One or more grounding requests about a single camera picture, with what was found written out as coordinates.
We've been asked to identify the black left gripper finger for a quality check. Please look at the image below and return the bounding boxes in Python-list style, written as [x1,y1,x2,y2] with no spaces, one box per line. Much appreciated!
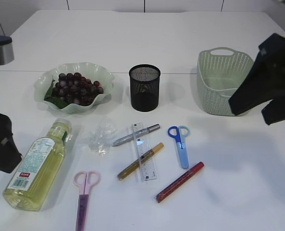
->
[0,113,22,173]

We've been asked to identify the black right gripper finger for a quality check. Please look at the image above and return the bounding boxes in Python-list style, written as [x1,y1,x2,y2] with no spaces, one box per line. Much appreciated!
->
[229,33,285,115]
[261,96,285,125]

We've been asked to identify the purple red grape bunch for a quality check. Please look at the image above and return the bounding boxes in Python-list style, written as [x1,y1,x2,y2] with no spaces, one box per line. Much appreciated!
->
[44,72,104,109]

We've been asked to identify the clear plastic sheet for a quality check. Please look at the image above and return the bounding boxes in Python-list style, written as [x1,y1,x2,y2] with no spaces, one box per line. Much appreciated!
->
[80,118,117,157]

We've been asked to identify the light green woven basket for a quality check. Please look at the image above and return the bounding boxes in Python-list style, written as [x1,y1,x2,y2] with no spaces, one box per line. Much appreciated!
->
[197,47,254,116]

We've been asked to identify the red glitter marker pen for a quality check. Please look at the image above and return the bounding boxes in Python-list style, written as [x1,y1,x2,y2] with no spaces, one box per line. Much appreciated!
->
[156,162,204,203]

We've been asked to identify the light green wavy plate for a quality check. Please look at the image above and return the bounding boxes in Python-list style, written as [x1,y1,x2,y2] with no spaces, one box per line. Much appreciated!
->
[34,63,114,114]

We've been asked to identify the gold glitter marker pen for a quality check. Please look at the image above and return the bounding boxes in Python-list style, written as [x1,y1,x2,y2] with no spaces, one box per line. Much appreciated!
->
[117,142,164,180]

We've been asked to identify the silver glitter marker pen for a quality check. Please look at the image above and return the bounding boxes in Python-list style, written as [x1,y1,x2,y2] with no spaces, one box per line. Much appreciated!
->
[112,124,161,146]

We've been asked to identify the black mesh pen cup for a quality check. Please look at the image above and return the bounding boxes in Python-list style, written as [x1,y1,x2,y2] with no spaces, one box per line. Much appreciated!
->
[129,64,161,112]

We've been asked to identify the clear plastic ruler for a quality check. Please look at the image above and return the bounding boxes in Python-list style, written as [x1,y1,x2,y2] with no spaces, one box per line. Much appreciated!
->
[131,123,160,182]

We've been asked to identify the yellow tea plastic bottle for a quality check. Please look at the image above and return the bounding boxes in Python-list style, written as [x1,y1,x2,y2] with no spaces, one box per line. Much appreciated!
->
[3,118,72,211]

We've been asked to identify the pink scissors with sheath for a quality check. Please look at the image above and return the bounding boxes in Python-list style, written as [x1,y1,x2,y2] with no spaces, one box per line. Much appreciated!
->
[73,171,100,231]

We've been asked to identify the blue scissors with sheath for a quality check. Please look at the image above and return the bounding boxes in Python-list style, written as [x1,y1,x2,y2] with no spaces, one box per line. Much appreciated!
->
[168,126,190,169]

